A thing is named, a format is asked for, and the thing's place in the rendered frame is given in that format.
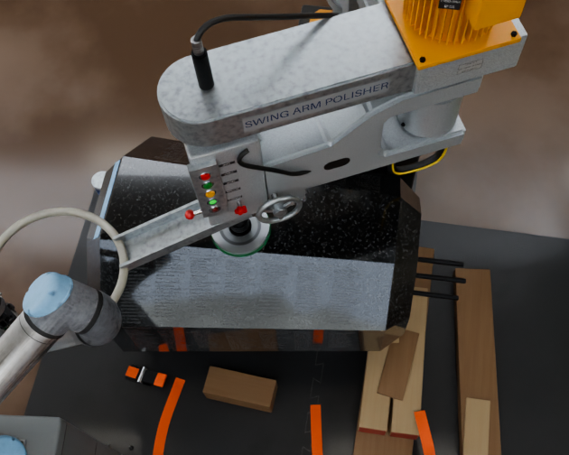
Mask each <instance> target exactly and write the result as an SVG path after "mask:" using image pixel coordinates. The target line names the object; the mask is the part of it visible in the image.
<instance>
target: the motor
mask: <svg viewBox="0 0 569 455"><path fill-rule="evenodd" d="M385 2H386V4H387V7H388V9H389V12H390V13H391V15H392V17H393V19H394V21H395V23H396V26H397V28H398V30H399V31H400V33H401V36H402V38H403V40H404V42H405V44H406V47H407V49H408V50H409V52H410V54H411V56H412V58H413V61H414V63H415V65H416V67H417V69H418V70H423V69H427V68H430V67H433V66H436V65H440V64H443V63H446V62H449V61H453V60H458V59H462V58H465V57H469V56H471V55H475V54H478V53H482V52H485V51H490V50H494V49H497V48H500V47H503V46H507V45H510V44H513V43H517V42H520V41H521V36H520V35H519V33H518V30H517V29H516V27H515V25H514V24H513V23H512V21H511V20H513V19H517V18H519V17H520V15H521V14H522V11H523V8H524V5H525V2H526V0H385Z"/></svg>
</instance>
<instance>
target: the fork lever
mask: <svg viewBox="0 0 569 455"><path fill-rule="evenodd" d="M188 209H191V210H193V211H195V210H199V209H201V207H200V204H199V202H198V200H195V201H193V202H190V203H188V204H186V205H184V206H181V207H179V208H178V209H174V210H172V211H170V212H168V213H165V214H163V215H162V216H160V217H157V218H154V219H152V220H149V221H147V222H145V223H144V224H141V225H139V226H137V227H133V228H131V229H129V230H127V231H125V232H123V233H121V234H119V235H116V236H114V237H113V240H115V241H117V240H123V242H124V244H125V246H126V251H127V255H128V261H126V262H124V263H123V264H121V265H119V268H121V269H123V268H128V271H129V270H132V269H134V268H136V267H138V266H140V265H144V264H146V263H148V262H150V261H153V260H154V259H156V258H159V257H161V256H163V255H167V254H169V253H171V252H173V251H175V250H177V249H180V248H182V247H184V246H187V245H189V244H191V243H194V242H196V241H198V240H201V239H203V238H204V237H208V236H210V235H212V234H215V233H217V232H219V231H221V230H223V229H225V228H229V227H231V226H233V225H236V224H237V223H239V222H242V221H244V220H246V219H249V218H252V217H256V213H254V214H251V215H248V216H245V217H242V218H236V219H233V220H230V221H227V222H223V223H220V224H218V225H214V226H212V225H211V224H210V223H209V221H208V218H204V217H203V215H202V213H201V214H199V215H196V216H195V217H194V218H193V219H187V218H186V217H185V215H184V214H185V212H186V210H188Z"/></svg>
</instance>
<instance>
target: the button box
mask: <svg viewBox="0 0 569 455"><path fill-rule="evenodd" d="M187 169H188V172H189V174H190V177H191V182H192V185H193V188H194V190H195V193H196V196H197V199H198V202H199V204H200V207H201V212H202V215H203V217H204V218H207V217H211V216H214V215H218V214H220V213H223V212H227V211H229V207H228V203H227V201H226V197H225V193H224V190H223V186H222V182H221V178H220V175H219V169H218V165H217V162H216V160H211V161H208V162H203V163H199V164H196V165H191V164H190V163H189V164H187ZM204 172H210V173H211V177H210V178H209V179H207V180H206V181H213V182H214V185H213V186H212V187H211V188H210V189H203V188H202V187H201V185H202V184H203V183H204V182H206V181H204V180H200V179H199V176H200V175H201V174H202V173H204ZM208 190H215V191H216V194H215V195H214V196H213V197H211V198H208V197H205V196H204V193H205V192H206V191H208ZM214 198H215V199H218V200H219V202H218V203H216V204H214V205H208V204H207V201H208V200H210V199H214ZM215 206H219V207H220V211H218V212H215V213H210V208H212V207H215Z"/></svg>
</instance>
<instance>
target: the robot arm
mask: <svg viewBox="0 0 569 455"><path fill-rule="evenodd" d="M1 295H2V293H1V292H0V404H1V403H2V402H3V401H4V399H5V398H6V397H7V396H8V395H9V394H10V393H11V392H12V391H13V390H14V389H15V388H16V386H17V385H18V384H19V383H20V382H21V381H22V380H23V379H24V377H25V376H26V375H27V374H28V373H29V372H30V371H31V370H32V369H33V367H34V366H35V365H36V364H37V363H38V362H39V361H40V360H41V358H42V357H43V356H44V355H45V354H46V353H47V352H50V351H54V350H58V349H62V348H68V347H73V346H77V345H80V344H84V345H86V346H89V347H98V346H102V345H105V344H107V343H108V342H110V341H111V340H113V339H114V337H115V336H116V335H117V333H118V332H119V330H120V327H121V321H122V317H121V312H120V310H119V308H118V306H117V304H116V302H115V301H114V300H113V299H112V298H111V297H110V296H108V295H107V294H105V293H104V292H101V291H99V290H96V289H94V288H92V287H89V286H87V285H86V284H84V283H80V282H78V281H75V280H73V279H71V278H70V277H68V276H67V275H64V274H57V273H54V272H48V273H45V274H42V275H41V276H39V277H38V278H37V279H36V280H35V281H34V282H33V283H32V285H31V286H30V287H29V291H28V292H27V293H26V294H25V296H24V298H23V311H22V313H21V314H20V315H19V316H18V314H17V312H16V311H15V309H14V306H13V305H12V304H11V303H8V302H7V303H5V300H4V298H3V297H2V296H1ZM0 455H27V451H26V449H25V447H24V446H23V444H22V443H21V442H20V441H19V440H18V439H16V438H15V437H12V436H8V435H0Z"/></svg>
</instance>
